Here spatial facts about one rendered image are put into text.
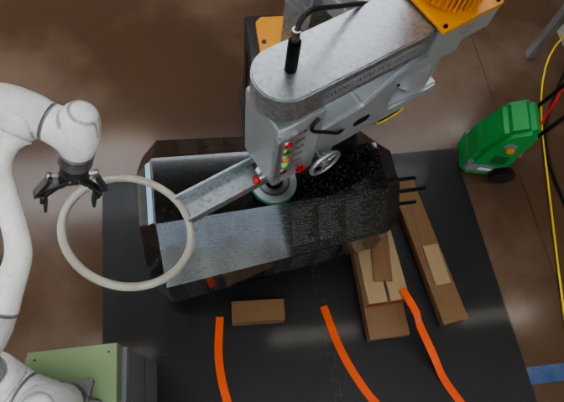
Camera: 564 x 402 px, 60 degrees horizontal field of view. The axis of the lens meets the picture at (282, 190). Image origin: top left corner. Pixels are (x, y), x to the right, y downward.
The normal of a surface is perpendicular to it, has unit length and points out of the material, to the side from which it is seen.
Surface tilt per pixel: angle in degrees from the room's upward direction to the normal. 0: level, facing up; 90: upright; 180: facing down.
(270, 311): 0
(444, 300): 0
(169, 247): 45
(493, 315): 0
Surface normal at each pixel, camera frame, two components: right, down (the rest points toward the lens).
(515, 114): -0.48, -0.42
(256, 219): 0.20, 0.34
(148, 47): 0.08, -0.41
